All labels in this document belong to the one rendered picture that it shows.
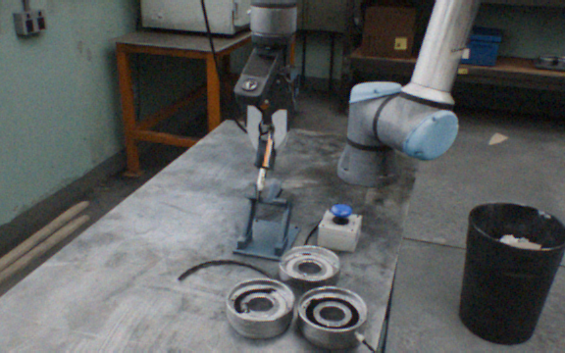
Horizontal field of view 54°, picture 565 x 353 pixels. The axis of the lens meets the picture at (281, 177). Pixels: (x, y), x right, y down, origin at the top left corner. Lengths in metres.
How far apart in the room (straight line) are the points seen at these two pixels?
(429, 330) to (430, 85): 1.21
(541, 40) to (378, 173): 3.59
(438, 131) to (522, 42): 3.64
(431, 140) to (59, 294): 0.76
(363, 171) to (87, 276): 0.65
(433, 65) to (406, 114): 0.11
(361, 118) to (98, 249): 0.63
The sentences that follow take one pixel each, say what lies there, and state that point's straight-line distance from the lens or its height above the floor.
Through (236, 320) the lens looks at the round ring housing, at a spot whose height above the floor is 0.83.
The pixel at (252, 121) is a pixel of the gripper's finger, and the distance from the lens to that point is 0.97.
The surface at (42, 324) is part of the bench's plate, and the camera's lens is 0.94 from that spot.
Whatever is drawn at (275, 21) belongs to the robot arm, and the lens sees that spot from 0.90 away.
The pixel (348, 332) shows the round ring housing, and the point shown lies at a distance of 0.82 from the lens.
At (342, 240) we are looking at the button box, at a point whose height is 0.82.
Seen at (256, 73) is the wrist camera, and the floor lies 1.15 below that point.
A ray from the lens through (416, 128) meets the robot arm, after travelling 1.16.
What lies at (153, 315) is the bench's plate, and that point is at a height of 0.80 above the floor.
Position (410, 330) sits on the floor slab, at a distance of 2.17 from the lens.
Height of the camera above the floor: 1.37
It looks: 25 degrees down
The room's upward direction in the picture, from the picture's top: 2 degrees clockwise
